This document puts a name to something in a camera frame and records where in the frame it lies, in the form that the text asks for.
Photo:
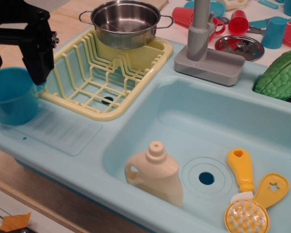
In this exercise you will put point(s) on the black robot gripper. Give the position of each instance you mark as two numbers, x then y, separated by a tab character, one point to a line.
18	20

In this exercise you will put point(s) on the blue plastic cup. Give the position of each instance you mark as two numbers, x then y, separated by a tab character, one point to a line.
18	96

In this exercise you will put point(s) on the stainless steel pot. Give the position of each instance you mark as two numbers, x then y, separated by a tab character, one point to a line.
126	24

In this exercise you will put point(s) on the red plastic cup lying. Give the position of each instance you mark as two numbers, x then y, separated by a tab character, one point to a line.
183	16

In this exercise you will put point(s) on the steel pot lid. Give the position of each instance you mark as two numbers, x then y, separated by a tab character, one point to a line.
244	46

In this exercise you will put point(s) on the yellow plastic dish rack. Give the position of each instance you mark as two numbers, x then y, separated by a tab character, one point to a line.
100	82

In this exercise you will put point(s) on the orange tape piece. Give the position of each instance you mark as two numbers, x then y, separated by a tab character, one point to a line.
15	222

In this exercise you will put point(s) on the cream toy detergent bottle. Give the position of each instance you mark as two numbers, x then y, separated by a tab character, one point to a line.
156	172

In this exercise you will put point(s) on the grey toy faucet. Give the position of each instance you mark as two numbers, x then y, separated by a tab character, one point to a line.
197	60

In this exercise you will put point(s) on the light blue toy sink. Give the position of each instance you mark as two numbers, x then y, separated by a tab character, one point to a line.
71	168

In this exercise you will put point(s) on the teal plastic plate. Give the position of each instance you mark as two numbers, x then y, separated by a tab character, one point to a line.
215	6

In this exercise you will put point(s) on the cream plastic toy piece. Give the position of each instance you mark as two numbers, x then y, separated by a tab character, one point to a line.
235	4

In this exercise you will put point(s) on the red plastic tumbler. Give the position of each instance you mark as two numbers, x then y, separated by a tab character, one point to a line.
238	24

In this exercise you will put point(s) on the yellow dish brush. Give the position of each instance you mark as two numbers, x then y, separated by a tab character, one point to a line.
240	162

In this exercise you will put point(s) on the blue plastic tumbler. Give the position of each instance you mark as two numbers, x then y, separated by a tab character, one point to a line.
274	34

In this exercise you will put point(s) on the green toy vegetable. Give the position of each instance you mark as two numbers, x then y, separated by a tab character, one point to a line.
276	80

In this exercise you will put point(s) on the yellow round scrub brush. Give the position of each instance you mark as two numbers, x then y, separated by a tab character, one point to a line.
250	215

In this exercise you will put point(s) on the red cup with handle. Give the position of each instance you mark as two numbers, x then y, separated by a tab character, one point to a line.
219	28

